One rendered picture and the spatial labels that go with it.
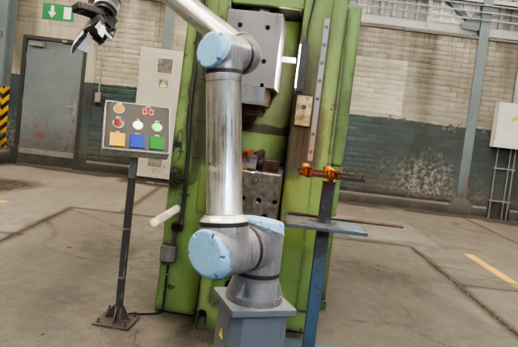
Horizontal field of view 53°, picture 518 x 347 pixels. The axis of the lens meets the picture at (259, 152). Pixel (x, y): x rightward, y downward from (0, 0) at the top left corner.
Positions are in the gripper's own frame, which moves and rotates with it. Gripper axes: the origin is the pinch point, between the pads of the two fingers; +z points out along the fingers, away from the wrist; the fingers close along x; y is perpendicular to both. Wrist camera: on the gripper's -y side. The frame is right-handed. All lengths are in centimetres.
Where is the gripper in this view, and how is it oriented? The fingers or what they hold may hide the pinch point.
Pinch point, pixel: (84, 44)
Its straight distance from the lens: 190.3
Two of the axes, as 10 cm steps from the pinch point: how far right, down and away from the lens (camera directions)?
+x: -8.4, 2.6, 4.8
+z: -0.9, 8.0, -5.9
